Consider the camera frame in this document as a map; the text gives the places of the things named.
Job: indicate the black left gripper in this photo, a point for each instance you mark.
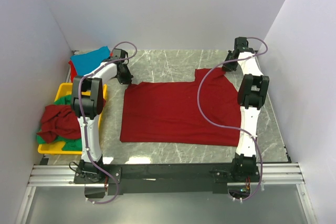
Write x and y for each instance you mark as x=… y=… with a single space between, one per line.
x=128 y=80

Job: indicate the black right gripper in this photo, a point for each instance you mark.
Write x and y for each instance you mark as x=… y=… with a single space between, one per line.
x=227 y=68

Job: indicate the dark red t-shirt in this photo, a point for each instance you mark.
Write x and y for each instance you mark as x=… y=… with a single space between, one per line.
x=59 y=124
x=204 y=111

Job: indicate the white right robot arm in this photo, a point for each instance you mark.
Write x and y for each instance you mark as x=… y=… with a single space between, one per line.
x=251 y=98

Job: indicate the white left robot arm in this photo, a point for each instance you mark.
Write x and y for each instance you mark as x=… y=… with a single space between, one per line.
x=87 y=102

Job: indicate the folded blue t-shirt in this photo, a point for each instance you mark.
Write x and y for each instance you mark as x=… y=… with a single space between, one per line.
x=86 y=63

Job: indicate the folded bright red t-shirt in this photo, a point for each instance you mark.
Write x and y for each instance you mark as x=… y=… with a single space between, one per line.
x=73 y=72

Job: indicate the crumpled dark red t-shirt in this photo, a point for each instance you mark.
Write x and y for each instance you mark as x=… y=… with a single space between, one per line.
x=59 y=124

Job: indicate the green t-shirt in bin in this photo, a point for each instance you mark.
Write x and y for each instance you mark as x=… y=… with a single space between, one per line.
x=68 y=145

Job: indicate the yellow plastic bin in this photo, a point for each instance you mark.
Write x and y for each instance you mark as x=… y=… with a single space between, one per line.
x=61 y=146

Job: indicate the black base crossbar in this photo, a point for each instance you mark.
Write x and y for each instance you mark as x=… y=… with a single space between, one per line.
x=168 y=178

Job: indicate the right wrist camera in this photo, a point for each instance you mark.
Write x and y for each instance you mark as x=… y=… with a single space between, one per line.
x=241 y=43

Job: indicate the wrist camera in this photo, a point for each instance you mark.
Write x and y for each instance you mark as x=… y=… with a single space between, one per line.
x=241 y=43
x=118 y=54

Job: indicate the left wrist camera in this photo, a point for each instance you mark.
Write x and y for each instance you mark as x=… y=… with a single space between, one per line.
x=118 y=54

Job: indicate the aluminium rail frame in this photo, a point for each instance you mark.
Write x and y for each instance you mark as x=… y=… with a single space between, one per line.
x=270 y=174

